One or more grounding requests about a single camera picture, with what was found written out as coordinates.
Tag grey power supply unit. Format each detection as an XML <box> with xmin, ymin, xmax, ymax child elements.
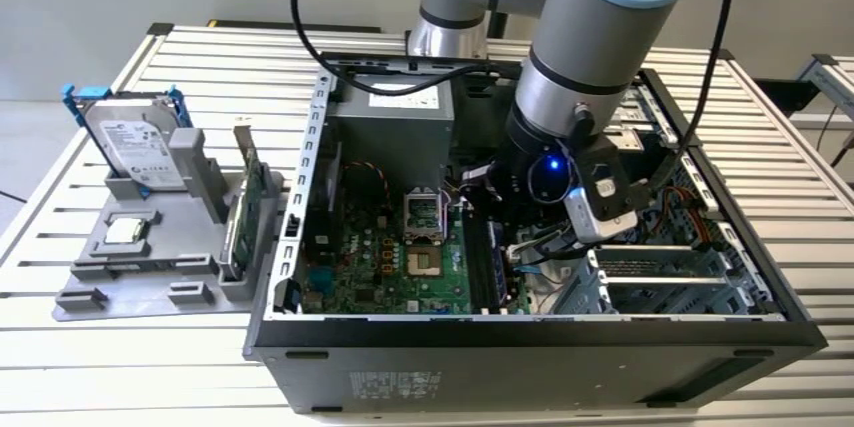
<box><xmin>326</xmin><ymin>71</ymin><xmax>459</xmax><ymax>198</ymax></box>

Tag metal socket cover frame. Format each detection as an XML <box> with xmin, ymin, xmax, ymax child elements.
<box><xmin>402</xmin><ymin>186</ymin><xmax>447</xmax><ymax>244</ymax></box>

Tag grey metal drive cage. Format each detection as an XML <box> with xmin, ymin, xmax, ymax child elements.
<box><xmin>617</xmin><ymin>74</ymin><xmax>674</xmax><ymax>158</ymax></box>

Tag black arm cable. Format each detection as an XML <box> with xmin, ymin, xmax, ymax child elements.
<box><xmin>289</xmin><ymin>0</ymin><xmax>737</xmax><ymax>188</ymax></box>

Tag black RAM slot white clips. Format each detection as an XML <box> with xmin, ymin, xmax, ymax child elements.
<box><xmin>466</xmin><ymin>211</ymin><xmax>485</xmax><ymax>315</ymax></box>

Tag CPU socket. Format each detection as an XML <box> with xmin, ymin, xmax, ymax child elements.
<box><xmin>405</xmin><ymin>244</ymin><xmax>447</xmax><ymax>277</ymax></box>

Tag red orange power wire bundle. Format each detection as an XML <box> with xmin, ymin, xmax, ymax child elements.
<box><xmin>662</xmin><ymin>185</ymin><xmax>710</xmax><ymax>253</ymax></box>

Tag black open PC case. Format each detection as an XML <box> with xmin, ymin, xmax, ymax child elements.
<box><xmin>241</xmin><ymin>49</ymin><xmax>829</xmax><ymax>416</ymax></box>

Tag thin wire locking lever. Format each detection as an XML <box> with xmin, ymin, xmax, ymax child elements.
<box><xmin>439</xmin><ymin>191</ymin><xmax>453</xmax><ymax>246</ymax></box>

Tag black case fan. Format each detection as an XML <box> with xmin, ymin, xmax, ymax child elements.
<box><xmin>311</xmin><ymin>144</ymin><xmax>349</xmax><ymax>221</ymax></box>

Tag green graphics card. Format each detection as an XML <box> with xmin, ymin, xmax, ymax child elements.
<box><xmin>222</xmin><ymin>119</ymin><xmax>287</xmax><ymax>284</ymax></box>

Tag black cable bundle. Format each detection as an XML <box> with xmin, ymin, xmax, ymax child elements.
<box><xmin>510</xmin><ymin>234</ymin><xmax>596</xmax><ymax>273</ymax></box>

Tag grey plastic parts rack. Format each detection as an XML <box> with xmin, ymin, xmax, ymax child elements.
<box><xmin>52</xmin><ymin>129</ymin><xmax>293</xmax><ymax>323</ymax></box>

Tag silver CPU chip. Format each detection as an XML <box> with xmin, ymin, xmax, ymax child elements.
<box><xmin>106</xmin><ymin>218</ymin><xmax>152</xmax><ymax>246</ymax></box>

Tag hard disk in blue carrier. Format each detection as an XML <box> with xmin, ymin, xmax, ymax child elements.
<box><xmin>59</xmin><ymin>84</ymin><xmax>199</xmax><ymax>198</ymax></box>

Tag metal slat side table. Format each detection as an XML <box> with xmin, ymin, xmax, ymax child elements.
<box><xmin>786</xmin><ymin>53</ymin><xmax>854</xmax><ymax>128</ymax></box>

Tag twisted red black fan wire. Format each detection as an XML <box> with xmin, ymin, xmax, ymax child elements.
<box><xmin>342</xmin><ymin>160</ymin><xmax>397</xmax><ymax>212</ymax></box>

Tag green motherboard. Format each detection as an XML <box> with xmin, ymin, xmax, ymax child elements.
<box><xmin>299</xmin><ymin>199</ymin><xmax>535</xmax><ymax>317</ymax></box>

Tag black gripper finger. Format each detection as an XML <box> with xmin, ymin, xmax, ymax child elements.
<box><xmin>458</xmin><ymin>166</ymin><xmax>503</xmax><ymax>222</ymax></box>

